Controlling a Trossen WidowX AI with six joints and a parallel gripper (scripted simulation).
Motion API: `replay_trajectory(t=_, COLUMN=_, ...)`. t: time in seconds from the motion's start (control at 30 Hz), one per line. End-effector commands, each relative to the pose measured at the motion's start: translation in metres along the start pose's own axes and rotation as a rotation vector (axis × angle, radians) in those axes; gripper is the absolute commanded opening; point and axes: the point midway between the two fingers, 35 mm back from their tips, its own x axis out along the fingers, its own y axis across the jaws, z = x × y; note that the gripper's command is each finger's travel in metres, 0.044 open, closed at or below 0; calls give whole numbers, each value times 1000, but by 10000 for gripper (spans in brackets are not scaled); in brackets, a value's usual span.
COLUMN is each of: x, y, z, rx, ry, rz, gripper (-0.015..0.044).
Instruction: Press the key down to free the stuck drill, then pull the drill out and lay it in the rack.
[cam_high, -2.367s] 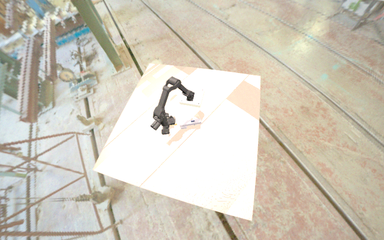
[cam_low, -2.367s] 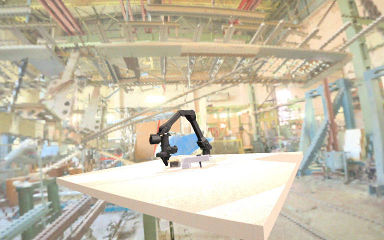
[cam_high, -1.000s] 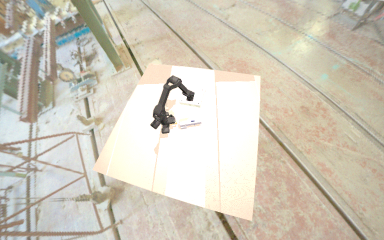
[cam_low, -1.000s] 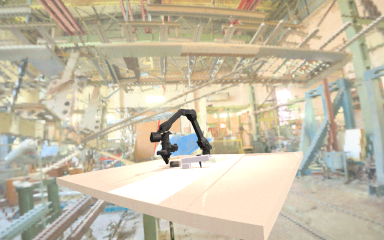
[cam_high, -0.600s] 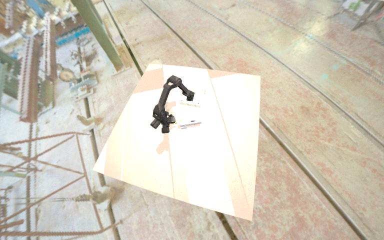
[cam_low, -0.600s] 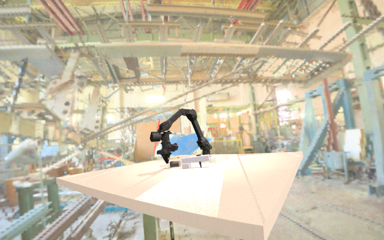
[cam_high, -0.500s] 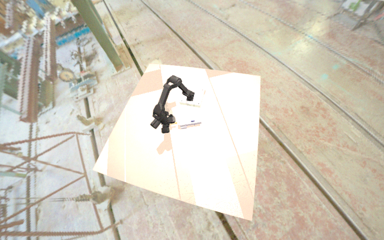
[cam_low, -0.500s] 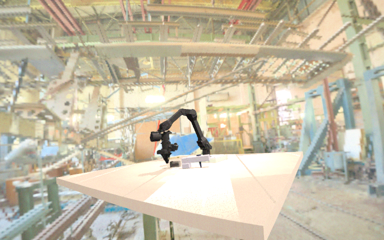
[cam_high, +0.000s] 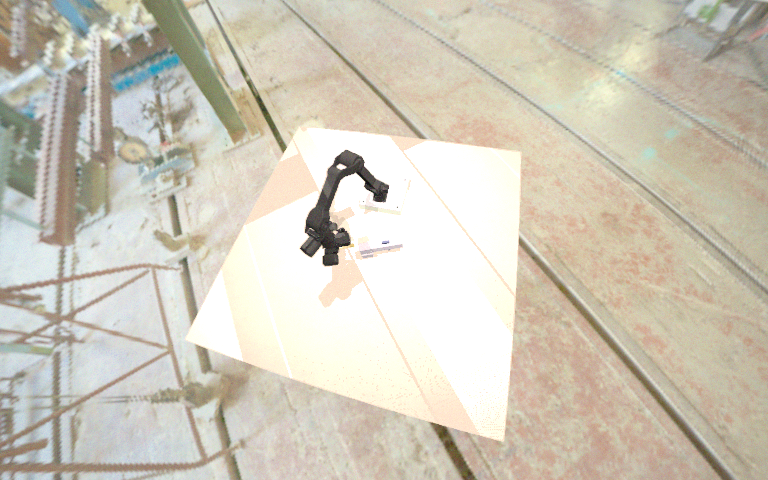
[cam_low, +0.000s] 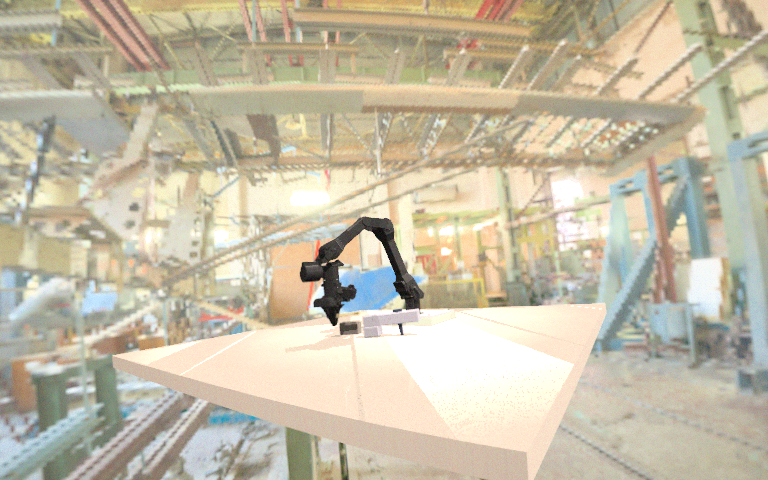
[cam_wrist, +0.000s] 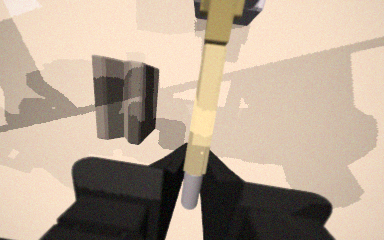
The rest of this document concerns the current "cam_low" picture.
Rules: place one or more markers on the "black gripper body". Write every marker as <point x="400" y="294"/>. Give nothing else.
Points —
<point x="329" y="295"/>

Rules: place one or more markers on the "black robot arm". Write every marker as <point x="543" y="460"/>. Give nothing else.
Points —
<point x="383" y="230"/>

